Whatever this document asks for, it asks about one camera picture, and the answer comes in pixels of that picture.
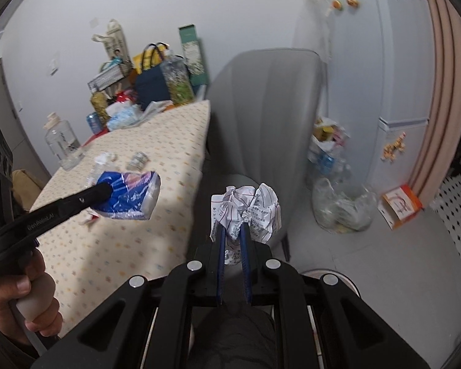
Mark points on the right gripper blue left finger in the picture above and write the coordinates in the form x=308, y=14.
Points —
x=220, y=237

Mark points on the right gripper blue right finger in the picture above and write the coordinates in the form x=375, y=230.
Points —
x=245, y=261

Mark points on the printed paper ball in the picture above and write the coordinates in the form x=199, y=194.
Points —
x=258, y=207

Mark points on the blue plastic snack wrapper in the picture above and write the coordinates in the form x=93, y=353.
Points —
x=133, y=197

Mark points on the clear plastic trash bag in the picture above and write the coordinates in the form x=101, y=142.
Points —
x=343, y=207

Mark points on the brown jacket on chair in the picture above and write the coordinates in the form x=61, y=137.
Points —
x=26, y=188

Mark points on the floral patterned tablecloth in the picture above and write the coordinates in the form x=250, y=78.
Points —
x=145, y=226

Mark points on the crumpled foil wrapper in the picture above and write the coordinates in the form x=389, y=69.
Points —
x=137, y=162

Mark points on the large clear water jug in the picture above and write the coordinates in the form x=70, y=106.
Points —
x=63, y=142

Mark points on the crumpled white tissue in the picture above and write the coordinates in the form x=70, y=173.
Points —
x=106, y=158

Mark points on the green tea bottle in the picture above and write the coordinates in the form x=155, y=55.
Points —
x=177, y=78

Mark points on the blue tissue pack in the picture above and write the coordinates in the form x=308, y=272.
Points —
x=122, y=115

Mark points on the orange white cardboard box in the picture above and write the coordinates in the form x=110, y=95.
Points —
x=399, y=206

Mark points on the blue drink can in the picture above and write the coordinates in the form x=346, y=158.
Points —
x=94, y=123

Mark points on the navy blue lunch bag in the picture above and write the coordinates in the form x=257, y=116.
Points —
x=150, y=87

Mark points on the yellow tea bottle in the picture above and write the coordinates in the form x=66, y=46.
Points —
x=99, y=102

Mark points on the yellow snack bag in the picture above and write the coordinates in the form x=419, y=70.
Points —
x=152, y=55

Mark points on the green tall box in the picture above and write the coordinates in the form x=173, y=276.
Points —
x=191, y=48

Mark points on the beige tote bag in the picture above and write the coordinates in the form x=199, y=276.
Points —
x=115, y=46

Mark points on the pink curtain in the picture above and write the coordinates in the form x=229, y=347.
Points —
x=444, y=127

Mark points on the white plastic bag hanging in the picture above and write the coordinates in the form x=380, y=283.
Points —
x=312, y=30

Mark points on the white refrigerator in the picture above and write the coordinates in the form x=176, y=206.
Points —
x=379, y=85

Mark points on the black wire mesh basket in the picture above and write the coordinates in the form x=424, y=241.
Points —
x=109, y=76

